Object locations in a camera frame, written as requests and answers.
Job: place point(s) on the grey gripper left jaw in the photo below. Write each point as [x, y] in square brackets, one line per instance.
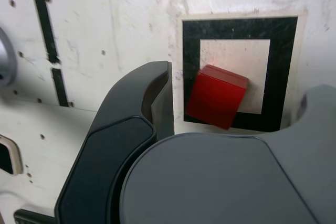
[105, 155]

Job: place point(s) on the red cube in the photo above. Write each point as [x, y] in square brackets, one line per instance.
[215, 98]

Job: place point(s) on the black tape square outline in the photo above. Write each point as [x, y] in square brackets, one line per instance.
[190, 45]

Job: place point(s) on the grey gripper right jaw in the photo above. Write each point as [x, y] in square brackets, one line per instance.
[210, 182]

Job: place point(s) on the black tape strip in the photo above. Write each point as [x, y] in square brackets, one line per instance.
[46, 24]

